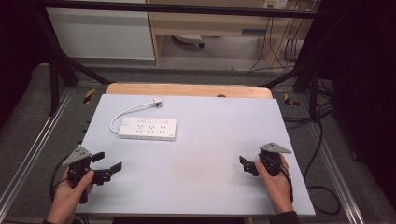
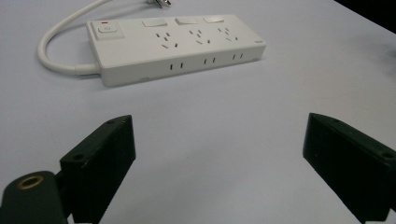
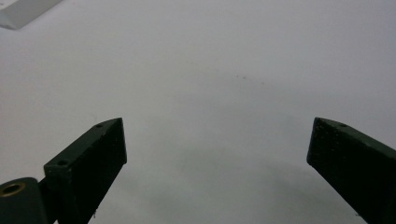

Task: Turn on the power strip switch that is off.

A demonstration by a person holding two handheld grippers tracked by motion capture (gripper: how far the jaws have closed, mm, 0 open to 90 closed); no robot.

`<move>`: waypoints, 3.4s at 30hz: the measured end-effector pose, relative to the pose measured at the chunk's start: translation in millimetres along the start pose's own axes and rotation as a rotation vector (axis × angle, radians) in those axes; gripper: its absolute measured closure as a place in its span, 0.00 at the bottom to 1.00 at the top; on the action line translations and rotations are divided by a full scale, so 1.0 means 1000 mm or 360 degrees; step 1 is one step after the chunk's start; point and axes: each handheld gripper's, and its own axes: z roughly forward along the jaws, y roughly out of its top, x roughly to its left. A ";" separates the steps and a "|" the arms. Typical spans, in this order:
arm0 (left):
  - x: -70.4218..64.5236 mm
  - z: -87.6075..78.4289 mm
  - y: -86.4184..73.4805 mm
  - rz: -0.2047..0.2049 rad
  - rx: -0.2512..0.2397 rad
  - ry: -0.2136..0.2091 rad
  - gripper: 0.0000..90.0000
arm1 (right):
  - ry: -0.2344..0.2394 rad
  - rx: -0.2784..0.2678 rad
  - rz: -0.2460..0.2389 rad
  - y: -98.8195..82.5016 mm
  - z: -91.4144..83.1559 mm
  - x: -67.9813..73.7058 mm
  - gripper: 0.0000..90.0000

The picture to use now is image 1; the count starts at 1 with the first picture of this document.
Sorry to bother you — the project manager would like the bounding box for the wooden board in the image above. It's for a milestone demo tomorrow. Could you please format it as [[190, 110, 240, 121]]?
[[105, 82, 274, 100]]

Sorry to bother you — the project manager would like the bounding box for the yellow black tape marker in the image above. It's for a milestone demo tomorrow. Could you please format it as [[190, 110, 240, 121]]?
[[82, 87, 96, 105], [283, 92, 301, 108]]

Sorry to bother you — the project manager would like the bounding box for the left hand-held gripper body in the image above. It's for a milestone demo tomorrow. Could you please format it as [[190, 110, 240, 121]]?
[[62, 145, 94, 205]]

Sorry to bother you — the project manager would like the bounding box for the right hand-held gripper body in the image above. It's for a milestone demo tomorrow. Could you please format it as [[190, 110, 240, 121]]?
[[258, 142, 293, 178]]

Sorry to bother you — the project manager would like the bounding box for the black hanging cable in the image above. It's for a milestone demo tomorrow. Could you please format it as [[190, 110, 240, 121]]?
[[247, 16, 276, 74]]

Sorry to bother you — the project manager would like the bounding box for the wooden desk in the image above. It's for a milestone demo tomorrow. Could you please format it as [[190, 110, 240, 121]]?
[[145, 0, 313, 67]]

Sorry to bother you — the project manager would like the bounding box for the yellow hanging cable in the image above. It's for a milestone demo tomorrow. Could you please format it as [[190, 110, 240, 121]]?
[[271, 8, 302, 68]]

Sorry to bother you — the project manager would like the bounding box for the aluminium rail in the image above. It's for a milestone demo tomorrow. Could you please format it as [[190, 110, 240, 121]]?
[[305, 123, 366, 224], [0, 88, 75, 217]]

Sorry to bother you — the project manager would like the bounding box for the white power strip cable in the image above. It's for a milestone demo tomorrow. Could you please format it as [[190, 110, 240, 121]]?
[[108, 102, 156, 135]]

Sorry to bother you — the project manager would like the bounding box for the white grey device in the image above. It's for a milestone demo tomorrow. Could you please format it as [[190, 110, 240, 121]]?
[[172, 34, 206, 49]]

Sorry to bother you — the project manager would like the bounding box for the white power strip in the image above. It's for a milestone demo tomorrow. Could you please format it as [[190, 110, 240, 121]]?
[[118, 116, 178, 142]]

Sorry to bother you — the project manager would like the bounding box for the person's left hand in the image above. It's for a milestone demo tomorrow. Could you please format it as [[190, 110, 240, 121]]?
[[46, 169, 95, 224]]

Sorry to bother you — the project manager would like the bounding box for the black floor cable bundle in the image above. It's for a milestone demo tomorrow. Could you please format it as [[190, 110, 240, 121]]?
[[281, 77, 336, 133]]

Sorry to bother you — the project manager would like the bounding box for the white wall socket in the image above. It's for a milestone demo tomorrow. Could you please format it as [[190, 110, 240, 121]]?
[[262, 0, 290, 10]]

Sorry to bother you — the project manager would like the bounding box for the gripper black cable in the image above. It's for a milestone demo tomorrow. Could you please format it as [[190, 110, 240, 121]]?
[[270, 155, 295, 203], [49, 154, 70, 203]]

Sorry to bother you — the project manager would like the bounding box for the black curtain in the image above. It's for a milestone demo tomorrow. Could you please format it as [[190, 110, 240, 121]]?
[[306, 0, 396, 204]]

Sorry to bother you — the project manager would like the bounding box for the black metal frame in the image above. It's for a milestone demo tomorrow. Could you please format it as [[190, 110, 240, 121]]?
[[30, 0, 322, 117]]

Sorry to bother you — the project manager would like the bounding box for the person's right hand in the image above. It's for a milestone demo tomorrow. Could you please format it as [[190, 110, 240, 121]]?
[[254, 153, 296, 217]]

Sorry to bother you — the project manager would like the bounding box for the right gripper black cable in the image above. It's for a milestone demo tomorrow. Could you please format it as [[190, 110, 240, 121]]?
[[270, 155, 295, 203]]

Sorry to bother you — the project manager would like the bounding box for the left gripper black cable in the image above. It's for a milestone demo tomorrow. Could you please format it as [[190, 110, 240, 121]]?
[[49, 154, 70, 203]]

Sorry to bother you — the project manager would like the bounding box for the black floor cable loop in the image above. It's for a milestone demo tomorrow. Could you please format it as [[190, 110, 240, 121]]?
[[303, 119, 343, 217]]

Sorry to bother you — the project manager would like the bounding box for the white cabinet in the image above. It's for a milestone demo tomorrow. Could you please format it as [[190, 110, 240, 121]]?
[[46, 0, 156, 61]]

